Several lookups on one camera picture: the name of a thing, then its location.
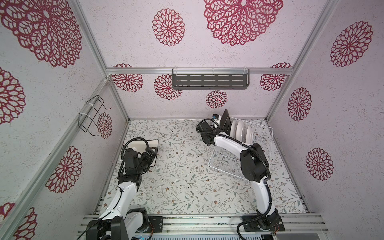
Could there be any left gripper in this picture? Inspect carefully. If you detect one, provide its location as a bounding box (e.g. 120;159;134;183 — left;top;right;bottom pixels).
136;146;157;174

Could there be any white square plate black rim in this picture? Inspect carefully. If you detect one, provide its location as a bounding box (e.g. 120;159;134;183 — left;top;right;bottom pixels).
121;137;159;168

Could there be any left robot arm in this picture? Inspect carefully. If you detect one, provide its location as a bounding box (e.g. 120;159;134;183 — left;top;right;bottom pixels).
84;147;158;240

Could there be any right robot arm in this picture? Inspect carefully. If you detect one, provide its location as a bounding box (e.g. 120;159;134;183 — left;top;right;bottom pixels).
196;119;275;224

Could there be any white round plate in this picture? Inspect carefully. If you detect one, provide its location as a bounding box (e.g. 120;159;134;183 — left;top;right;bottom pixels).
236;121;245;142
230;120;238;139
246;126;254;145

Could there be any white wire dish rack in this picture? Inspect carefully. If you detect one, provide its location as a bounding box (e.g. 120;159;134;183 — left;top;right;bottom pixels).
209;118;273;183

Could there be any dark grey wall shelf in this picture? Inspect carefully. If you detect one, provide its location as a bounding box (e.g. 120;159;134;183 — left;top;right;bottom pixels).
171;69;250;90

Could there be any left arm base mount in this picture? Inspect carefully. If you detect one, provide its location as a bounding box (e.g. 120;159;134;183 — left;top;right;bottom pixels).
136;216;164;234

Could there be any black wire wall basket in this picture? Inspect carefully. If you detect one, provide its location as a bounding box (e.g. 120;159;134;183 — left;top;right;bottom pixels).
78;95;113;139

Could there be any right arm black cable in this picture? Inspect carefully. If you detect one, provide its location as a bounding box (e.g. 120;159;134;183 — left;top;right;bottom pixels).
195;118;274;240

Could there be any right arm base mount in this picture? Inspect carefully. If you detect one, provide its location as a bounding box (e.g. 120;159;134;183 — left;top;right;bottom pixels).
244;212;286;232

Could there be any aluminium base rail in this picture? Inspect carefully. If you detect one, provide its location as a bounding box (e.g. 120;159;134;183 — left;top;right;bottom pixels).
76;212;331;238

